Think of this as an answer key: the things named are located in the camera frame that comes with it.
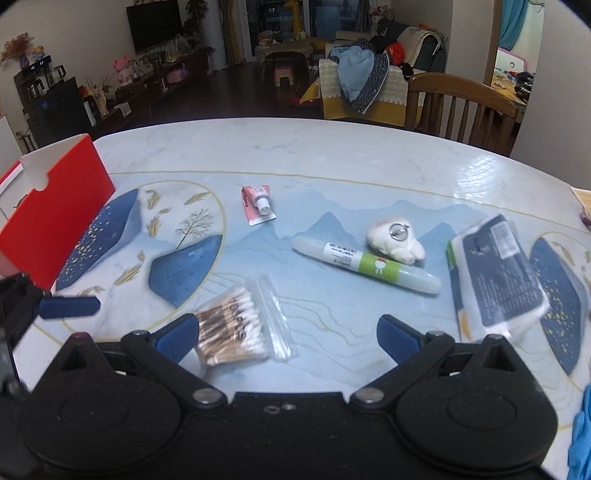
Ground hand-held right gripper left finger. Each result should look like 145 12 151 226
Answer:
58 313 227 409

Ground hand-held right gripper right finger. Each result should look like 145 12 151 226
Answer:
351 314 527 409

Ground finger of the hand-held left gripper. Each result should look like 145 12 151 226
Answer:
37 296 102 320

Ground clear cotton swabs bag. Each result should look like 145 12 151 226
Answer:
182 276 296 367

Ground white green tube pen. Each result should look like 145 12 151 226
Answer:
291 234 441 296

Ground red cardboard box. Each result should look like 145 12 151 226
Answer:
0 134 116 291

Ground wet wipes pack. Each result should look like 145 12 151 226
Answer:
447 213 550 343

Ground small red tube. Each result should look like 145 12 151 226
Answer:
240 184 277 227

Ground black tea bar machine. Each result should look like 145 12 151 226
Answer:
14 60 93 148

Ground blue rubber gloves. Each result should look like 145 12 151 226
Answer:
568 383 591 480

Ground dark television stand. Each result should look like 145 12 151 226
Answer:
92 46 213 130

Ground wooden chair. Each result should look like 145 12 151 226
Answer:
404 73 520 158

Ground sofa with cream cover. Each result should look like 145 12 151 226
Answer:
318 23 448 127

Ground red floor toy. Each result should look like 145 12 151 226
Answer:
288 88 320 108

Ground vase with dried flowers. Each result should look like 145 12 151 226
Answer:
0 32 35 68

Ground pile of blue clothes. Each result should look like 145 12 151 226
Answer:
330 39 391 115

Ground bedroom bed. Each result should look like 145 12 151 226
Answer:
492 48 539 109

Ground black television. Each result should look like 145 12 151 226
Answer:
126 0 182 54

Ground white tower air conditioner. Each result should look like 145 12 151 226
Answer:
202 0 229 72

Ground small low table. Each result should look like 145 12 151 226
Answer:
255 39 315 65

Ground green houseplant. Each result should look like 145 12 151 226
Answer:
185 0 208 47

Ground yellow giraffe toy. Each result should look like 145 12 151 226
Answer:
284 0 308 38

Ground white plush keychain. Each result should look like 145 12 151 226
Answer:
366 219 426 265

